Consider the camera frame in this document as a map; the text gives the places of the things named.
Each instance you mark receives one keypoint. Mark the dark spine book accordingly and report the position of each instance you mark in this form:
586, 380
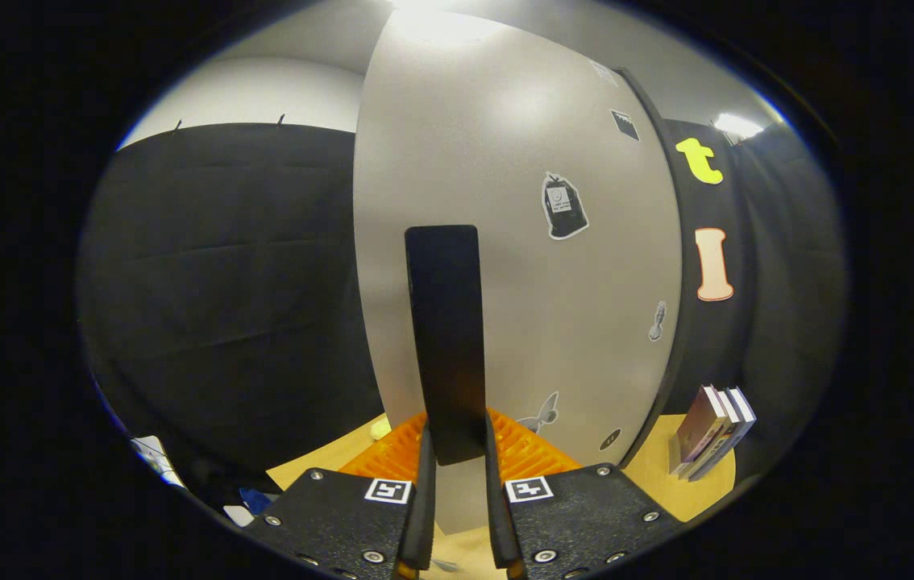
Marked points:
724, 431

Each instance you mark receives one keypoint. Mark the small ceiling light panel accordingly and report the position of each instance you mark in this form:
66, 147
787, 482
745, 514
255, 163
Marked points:
737, 126

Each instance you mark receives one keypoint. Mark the blue object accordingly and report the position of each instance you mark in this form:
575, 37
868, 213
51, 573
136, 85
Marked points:
255, 499

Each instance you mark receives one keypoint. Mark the white printed sheet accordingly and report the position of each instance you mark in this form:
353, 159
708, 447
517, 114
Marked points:
157, 461

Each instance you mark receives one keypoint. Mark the dark grey cabinet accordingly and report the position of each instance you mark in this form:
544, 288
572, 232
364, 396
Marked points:
679, 161

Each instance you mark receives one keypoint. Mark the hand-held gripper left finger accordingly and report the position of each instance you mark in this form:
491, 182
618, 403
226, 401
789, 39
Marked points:
328, 515

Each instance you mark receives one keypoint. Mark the blue and white book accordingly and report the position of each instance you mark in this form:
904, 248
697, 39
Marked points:
741, 423

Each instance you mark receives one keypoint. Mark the black backdrop cloth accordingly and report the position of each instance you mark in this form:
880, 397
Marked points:
223, 282

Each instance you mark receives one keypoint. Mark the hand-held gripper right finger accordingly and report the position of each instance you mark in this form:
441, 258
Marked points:
586, 515

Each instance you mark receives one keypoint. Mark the beige cabinet door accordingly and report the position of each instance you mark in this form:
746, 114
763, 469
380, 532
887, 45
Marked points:
505, 282

